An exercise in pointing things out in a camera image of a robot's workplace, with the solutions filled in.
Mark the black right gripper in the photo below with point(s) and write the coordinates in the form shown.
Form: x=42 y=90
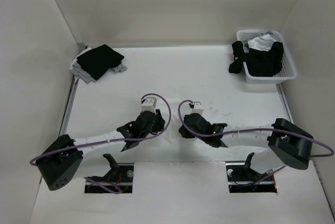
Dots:
x=185 y=133

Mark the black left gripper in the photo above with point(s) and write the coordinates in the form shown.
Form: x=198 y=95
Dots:
x=159 y=123

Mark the white tank top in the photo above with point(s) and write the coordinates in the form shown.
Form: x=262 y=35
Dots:
x=171 y=135

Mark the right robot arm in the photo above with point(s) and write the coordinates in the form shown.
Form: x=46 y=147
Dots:
x=284 y=144

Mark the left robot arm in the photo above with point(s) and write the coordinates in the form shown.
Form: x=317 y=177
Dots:
x=67 y=158

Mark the black tank top hanging out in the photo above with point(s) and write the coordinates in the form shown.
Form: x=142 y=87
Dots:
x=239 y=57

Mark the folded black tank top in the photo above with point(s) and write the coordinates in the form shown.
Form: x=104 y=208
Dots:
x=99 y=60

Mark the folded grey tank tops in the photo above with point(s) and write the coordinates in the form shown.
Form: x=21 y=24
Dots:
x=83 y=73

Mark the black garments in basket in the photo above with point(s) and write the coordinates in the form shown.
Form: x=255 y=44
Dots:
x=265 y=63

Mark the white plastic laundry basket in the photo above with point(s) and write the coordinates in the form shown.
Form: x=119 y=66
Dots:
x=288 y=71

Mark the white garment in basket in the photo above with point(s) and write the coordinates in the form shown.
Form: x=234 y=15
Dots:
x=262 y=42

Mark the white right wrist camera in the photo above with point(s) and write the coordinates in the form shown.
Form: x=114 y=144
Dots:
x=196 y=108

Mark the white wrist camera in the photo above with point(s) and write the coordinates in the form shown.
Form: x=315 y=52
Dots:
x=196 y=108
x=149 y=104

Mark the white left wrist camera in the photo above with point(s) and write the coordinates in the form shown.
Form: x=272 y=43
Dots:
x=149 y=104

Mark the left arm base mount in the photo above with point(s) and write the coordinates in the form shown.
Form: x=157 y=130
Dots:
x=118 y=179

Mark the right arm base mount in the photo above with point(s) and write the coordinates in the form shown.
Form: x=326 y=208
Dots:
x=242 y=179

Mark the left metal table rail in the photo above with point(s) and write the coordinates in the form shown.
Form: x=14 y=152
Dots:
x=68 y=106

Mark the metal table rail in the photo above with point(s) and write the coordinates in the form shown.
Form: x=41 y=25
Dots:
x=284 y=103
x=68 y=106

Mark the right metal table rail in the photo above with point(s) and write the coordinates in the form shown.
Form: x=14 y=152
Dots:
x=284 y=103

